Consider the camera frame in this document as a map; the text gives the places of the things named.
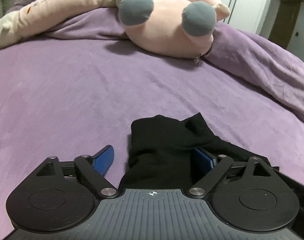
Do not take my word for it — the black garment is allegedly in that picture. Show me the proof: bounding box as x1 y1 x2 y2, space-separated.
118 113 255 191

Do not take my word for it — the purple bed blanket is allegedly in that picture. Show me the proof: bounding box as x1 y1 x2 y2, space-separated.
0 9 304 239

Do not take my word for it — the pink pig plush toy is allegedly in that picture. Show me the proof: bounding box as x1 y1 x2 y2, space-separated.
118 0 230 62

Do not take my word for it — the long pink plush pillow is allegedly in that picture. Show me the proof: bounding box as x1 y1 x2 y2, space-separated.
0 0 121 49

